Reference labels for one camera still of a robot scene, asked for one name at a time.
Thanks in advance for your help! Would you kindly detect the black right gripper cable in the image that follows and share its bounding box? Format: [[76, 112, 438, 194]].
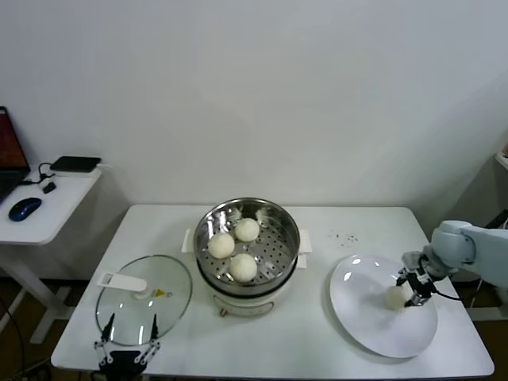
[[429, 286, 464, 302]]

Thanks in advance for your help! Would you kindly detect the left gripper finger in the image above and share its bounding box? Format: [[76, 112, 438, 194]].
[[94, 313, 117, 364], [134, 313, 162, 364]]

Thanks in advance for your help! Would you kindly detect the white electric cooker base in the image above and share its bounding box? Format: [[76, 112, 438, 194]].
[[197, 253, 310, 319]]

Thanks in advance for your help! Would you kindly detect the white round plate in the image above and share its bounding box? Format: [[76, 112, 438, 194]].
[[329, 253, 439, 360]]

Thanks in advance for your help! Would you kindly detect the stainless steel steamer basket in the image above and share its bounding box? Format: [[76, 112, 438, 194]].
[[181, 197, 314, 294]]

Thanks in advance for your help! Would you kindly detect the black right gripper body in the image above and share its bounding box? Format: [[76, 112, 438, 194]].
[[401, 248, 437, 297]]

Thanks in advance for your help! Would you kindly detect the black laptop with red screen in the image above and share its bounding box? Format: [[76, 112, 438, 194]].
[[0, 105, 32, 203]]

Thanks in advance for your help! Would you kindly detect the black cable with adapter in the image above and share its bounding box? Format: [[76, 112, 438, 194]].
[[19, 160, 56, 194]]

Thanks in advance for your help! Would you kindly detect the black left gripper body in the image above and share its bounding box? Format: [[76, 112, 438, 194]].
[[98, 351, 146, 381]]

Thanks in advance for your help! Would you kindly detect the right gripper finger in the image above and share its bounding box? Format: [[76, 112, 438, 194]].
[[403, 291, 433, 310], [394, 268, 414, 288]]

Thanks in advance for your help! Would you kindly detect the black power cable with plug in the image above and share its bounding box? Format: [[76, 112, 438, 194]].
[[484, 204, 508, 230]]

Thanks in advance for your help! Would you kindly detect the white steamed baozi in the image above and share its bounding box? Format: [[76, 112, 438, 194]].
[[207, 232, 236, 259], [383, 286, 410, 311], [234, 217, 261, 243], [229, 252, 259, 283]]

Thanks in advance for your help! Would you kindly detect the black-topped white box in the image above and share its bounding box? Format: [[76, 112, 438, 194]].
[[49, 155, 102, 179]]

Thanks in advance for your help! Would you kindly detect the thin white cable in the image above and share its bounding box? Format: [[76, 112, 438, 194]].
[[470, 277, 486, 310]]

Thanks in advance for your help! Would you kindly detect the white side table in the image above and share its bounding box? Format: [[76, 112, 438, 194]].
[[0, 166, 105, 344]]

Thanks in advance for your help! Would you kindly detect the black floor cable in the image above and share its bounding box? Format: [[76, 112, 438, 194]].
[[0, 297, 52, 381]]

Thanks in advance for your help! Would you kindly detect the blue computer mouse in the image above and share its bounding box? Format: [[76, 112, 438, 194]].
[[8, 196, 43, 221]]

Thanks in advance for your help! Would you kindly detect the glass lid with white handle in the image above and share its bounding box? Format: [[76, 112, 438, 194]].
[[94, 254, 194, 343]]

